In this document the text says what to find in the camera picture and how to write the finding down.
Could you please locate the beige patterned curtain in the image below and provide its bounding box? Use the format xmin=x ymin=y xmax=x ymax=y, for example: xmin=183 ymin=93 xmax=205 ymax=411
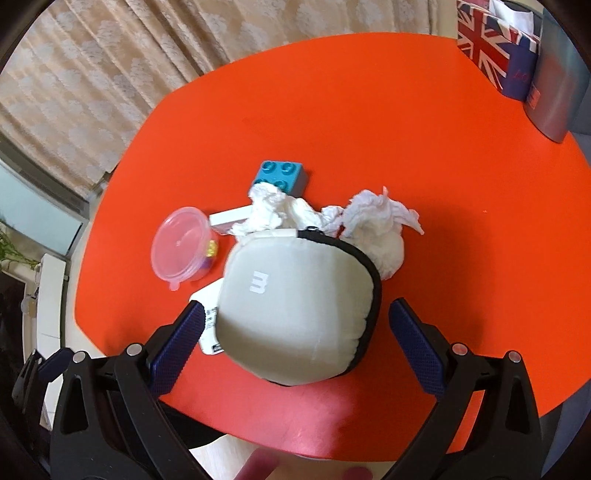
xmin=0 ymin=0 xmax=439 ymax=199

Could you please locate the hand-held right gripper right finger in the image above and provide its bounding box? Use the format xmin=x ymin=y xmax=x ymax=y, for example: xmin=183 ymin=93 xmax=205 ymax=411
xmin=383 ymin=298 xmax=544 ymax=480

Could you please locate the grey plastic container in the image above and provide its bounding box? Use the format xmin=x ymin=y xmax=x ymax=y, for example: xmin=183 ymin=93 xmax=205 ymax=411
xmin=524 ymin=9 xmax=588 ymax=144

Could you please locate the white paper packet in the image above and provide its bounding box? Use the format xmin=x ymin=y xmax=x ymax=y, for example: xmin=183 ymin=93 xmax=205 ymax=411
xmin=189 ymin=281 xmax=228 ymax=356

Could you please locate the white tissue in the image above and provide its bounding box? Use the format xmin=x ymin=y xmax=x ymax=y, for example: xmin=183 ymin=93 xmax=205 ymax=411
xmin=339 ymin=186 xmax=426 ymax=281
xmin=231 ymin=182 xmax=345 ymax=238

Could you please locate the flag print tissue box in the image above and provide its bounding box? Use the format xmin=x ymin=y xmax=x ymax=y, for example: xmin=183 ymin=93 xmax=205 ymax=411
xmin=456 ymin=0 xmax=542 ymax=101

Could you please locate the green plant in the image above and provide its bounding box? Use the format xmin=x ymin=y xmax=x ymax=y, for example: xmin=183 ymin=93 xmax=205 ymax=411
xmin=0 ymin=222 xmax=41 ymax=274

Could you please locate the white cabinet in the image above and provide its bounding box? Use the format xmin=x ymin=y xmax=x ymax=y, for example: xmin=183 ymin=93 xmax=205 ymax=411
xmin=32 ymin=251 xmax=71 ymax=416

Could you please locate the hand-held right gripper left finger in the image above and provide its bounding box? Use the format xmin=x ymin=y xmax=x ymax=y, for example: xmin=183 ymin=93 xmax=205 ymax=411
xmin=48 ymin=300 xmax=214 ymax=480

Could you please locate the clear plastic container pink lid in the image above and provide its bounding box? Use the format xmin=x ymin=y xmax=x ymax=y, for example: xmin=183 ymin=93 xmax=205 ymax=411
xmin=151 ymin=207 xmax=221 ymax=291

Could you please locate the small white rectangular box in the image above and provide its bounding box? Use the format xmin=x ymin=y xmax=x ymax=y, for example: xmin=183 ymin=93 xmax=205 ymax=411
xmin=209 ymin=205 xmax=253 ymax=236

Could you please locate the glass window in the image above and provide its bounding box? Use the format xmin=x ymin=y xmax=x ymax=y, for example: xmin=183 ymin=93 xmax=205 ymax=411
xmin=0 ymin=136 xmax=90 ymax=259

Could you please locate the blue toy brick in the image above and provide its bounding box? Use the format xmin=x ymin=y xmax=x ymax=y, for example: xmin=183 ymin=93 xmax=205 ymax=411
xmin=250 ymin=160 xmax=309 ymax=200

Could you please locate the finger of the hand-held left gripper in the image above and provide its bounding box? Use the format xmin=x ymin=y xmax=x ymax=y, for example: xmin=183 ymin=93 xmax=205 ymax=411
xmin=36 ymin=348 xmax=73 ymax=384

